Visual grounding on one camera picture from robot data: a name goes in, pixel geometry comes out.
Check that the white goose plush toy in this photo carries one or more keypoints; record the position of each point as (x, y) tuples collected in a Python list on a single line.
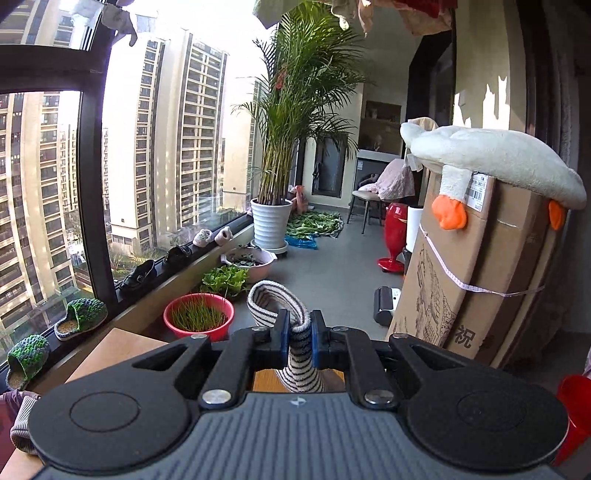
[(512, 157)]

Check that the pink slipper left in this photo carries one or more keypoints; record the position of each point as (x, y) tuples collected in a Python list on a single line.
[(202, 238)]

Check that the black shoe left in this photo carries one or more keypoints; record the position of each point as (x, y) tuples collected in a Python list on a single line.
[(141, 276)]

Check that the green vegetables on floor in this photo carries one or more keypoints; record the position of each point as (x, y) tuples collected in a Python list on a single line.
[(313, 224)]

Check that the green knitted slipper near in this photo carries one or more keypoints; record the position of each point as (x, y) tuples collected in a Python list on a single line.
[(25, 360)]

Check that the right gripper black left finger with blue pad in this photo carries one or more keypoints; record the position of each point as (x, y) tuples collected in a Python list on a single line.
[(246, 352)]

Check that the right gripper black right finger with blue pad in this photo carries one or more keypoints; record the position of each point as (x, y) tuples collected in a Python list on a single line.
[(352, 352)]

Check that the black white floor appliance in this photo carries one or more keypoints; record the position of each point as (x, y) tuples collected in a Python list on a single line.
[(386, 301)]

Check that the pink basin with plants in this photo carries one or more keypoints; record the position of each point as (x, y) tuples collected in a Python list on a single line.
[(255, 261)]

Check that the dark red sleeve forearm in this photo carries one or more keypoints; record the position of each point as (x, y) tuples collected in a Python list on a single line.
[(10, 404)]

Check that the white ribbed plant pot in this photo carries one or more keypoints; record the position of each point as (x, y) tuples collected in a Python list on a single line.
[(270, 225)]

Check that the chair with pink cloth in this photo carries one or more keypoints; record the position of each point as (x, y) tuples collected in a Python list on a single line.
[(395, 183)]

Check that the tall potted palm plant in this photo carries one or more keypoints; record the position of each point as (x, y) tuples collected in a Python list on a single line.
[(313, 67)]

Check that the green knitted slipper far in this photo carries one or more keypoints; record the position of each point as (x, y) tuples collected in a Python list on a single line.
[(82, 315)]

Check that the black shoe right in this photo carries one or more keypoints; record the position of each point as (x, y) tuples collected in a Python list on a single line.
[(178, 257)]

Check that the large cardboard box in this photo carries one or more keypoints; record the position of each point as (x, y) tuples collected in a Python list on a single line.
[(472, 291)]

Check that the black shoe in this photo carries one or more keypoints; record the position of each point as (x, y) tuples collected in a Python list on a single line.
[(178, 257), (141, 276)]

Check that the red plastic basin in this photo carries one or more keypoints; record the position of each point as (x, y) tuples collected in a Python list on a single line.
[(199, 313)]

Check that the blue plastic bag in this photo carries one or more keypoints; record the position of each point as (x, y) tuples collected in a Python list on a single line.
[(303, 243)]

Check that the pink slipper right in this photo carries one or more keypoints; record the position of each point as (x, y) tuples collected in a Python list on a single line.
[(223, 236)]

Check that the pink slipper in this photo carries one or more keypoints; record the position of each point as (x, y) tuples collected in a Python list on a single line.
[(202, 238), (223, 236)]

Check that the green leafy vegetable plant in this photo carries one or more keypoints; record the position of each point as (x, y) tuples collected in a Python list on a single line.
[(226, 281)]

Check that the green knitted slipper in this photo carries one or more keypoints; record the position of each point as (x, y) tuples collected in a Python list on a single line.
[(25, 360), (82, 315)]

